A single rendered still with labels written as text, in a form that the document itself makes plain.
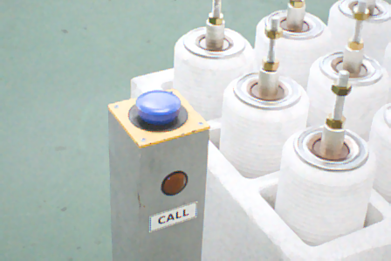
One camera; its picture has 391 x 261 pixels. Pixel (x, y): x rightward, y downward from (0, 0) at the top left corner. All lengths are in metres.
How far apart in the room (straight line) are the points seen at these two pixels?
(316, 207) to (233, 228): 0.12
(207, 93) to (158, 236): 0.25
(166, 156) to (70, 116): 0.59
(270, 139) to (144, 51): 0.63
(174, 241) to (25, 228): 0.35
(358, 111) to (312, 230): 0.18
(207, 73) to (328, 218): 0.24
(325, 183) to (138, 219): 0.18
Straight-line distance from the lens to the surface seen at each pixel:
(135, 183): 0.70
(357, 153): 0.79
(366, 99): 0.90
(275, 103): 0.84
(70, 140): 1.21
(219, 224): 0.88
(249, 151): 0.86
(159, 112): 0.68
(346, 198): 0.77
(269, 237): 0.79
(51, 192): 1.12
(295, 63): 0.98
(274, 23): 0.82
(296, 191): 0.78
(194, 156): 0.70
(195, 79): 0.93
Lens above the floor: 0.71
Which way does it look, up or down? 34 degrees down
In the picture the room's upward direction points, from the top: 3 degrees clockwise
